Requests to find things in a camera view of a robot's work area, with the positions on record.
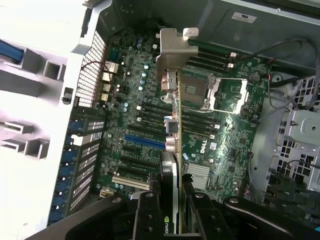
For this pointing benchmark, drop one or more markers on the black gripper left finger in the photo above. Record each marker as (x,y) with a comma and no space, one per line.
(147,217)

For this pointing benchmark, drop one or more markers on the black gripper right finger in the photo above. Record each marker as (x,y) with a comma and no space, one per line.
(212,220)

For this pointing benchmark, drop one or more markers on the white PCI slot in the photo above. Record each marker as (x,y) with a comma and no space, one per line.
(130,182)

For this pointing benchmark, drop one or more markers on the long black expansion slot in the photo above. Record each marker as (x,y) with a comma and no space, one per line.
(140,160)
(137,172)

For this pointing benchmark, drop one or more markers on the silver chipset heatsink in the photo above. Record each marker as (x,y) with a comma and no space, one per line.
(198,175)

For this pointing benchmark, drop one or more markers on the green Dell motherboard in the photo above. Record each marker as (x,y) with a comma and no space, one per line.
(225,150)

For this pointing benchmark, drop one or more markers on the blue expansion slot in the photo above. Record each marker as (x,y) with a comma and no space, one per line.
(145,142)

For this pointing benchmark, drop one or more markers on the metal socket cover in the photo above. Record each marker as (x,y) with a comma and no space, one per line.
(243,95)

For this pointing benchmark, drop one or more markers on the perforated metal disk bay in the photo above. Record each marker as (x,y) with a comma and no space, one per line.
(300,125)

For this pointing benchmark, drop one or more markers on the CPU socket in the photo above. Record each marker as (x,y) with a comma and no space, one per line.
(192,90)

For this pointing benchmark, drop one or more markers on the grey parts rack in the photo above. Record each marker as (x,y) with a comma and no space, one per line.
(15,82)

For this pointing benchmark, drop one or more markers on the black open PC case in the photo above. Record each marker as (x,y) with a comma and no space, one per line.
(225,25)

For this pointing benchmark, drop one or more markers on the hard disk with blue carrier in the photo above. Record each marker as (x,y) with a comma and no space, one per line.
(10,52)

